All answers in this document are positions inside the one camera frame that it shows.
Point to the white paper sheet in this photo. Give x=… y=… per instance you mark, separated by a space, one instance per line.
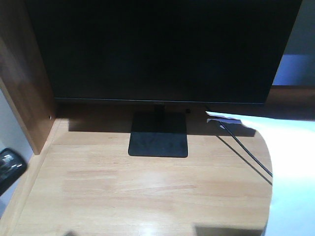
x=291 y=145

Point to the black stapler with orange button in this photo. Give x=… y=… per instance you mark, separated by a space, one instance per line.
x=12 y=167

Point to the wooden desk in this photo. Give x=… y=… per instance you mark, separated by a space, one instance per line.
x=87 y=184

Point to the black computer monitor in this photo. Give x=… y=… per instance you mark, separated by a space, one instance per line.
x=159 y=52

